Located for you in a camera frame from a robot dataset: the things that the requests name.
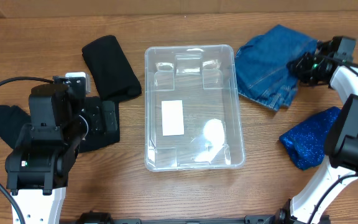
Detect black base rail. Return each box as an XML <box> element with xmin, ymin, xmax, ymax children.
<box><xmin>60</xmin><ymin>211</ymin><xmax>275</xmax><ymax>224</ymax></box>

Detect sparkly blue cloth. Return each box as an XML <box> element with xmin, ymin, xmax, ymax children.
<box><xmin>279</xmin><ymin>107</ymin><xmax>341</xmax><ymax>170</ymax></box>

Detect clear plastic container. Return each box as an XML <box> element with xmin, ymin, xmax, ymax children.
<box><xmin>144</xmin><ymin>44</ymin><xmax>246</xmax><ymax>172</ymax></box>

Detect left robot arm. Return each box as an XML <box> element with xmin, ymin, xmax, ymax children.
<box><xmin>5</xmin><ymin>83</ymin><xmax>118</xmax><ymax>223</ymax></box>

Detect blue jeans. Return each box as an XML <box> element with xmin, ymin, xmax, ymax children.
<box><xmin>235</xmin><ymin>25</ymin><xmax>318</xmax><ymax>111</ymax></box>

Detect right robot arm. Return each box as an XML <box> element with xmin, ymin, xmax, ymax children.
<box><xmin>267</xmin><ymin>36</ymin><xmax>358</xmax><ymax>223</ymax></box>

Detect white label in container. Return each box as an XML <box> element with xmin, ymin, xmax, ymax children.
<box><xmin>162</xmin><ymin>100</ymin><xmax>185</xmax><ymax>136</ymax></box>

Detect small black crumpled cloth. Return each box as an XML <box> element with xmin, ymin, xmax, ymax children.
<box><xmin>0</xmin><ymin>105</ymin><xmax>30</xmax><ymax>149</ymax></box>

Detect black rolled cloth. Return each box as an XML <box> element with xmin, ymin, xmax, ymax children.
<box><xmin>82</xmin><ymin>35</ymin><xmax>142</xmax><ymax>102</ymax></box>

